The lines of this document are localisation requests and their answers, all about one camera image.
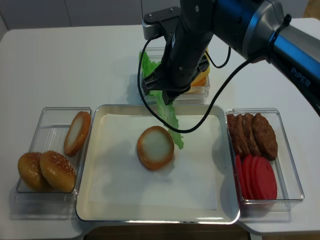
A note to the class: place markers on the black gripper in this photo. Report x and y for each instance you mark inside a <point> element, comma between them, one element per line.
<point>179,63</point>

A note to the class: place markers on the green lettuce leaf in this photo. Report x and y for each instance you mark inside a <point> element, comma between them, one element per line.
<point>167,113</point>

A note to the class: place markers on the blue and black robot arm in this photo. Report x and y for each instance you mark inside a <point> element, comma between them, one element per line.
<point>255,29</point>

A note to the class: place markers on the green lettuce pile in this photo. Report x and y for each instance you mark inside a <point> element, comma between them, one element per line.
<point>148,65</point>

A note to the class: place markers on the yellow cheese slices stack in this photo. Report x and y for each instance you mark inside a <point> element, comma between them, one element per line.
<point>201,83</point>

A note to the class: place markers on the bottom bun on tray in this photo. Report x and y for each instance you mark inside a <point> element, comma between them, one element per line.
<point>155,148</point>

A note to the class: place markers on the white metal tray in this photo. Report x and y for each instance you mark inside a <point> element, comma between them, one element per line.
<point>197,186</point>

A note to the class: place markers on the brown meat patty leftmost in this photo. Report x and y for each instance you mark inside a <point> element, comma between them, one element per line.
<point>231,128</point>

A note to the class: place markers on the brown meat patty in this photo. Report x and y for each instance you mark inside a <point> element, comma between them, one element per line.
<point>240,137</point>
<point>250,139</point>
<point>265,137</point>
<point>231,128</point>

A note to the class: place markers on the leaning bottom bun half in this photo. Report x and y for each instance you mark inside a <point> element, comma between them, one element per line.
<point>77,133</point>

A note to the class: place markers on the red tomato slice back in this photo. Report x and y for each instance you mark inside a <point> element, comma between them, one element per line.
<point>240,176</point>

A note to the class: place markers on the red tomato slice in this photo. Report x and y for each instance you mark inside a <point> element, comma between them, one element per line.
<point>240,176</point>
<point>250,173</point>
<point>245,175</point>
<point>263,180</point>

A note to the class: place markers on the brown meat patty rightmost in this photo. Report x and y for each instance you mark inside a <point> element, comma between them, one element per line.
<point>265,137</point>

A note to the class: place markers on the sesame top bun right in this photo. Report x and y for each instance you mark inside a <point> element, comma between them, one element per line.
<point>58,171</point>

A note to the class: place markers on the sesame bun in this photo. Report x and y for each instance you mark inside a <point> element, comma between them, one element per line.
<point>30,172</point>
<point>58,171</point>

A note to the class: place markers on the clear patty and tomato container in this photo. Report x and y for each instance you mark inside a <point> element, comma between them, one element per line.
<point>289,189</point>

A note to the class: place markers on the red tomato slice front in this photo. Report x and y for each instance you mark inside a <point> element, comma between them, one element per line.
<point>263,180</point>

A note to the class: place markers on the clear bun container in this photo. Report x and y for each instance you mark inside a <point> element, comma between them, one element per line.
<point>50,134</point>

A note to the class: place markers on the sesame top bun left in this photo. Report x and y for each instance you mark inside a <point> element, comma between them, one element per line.
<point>30,172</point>

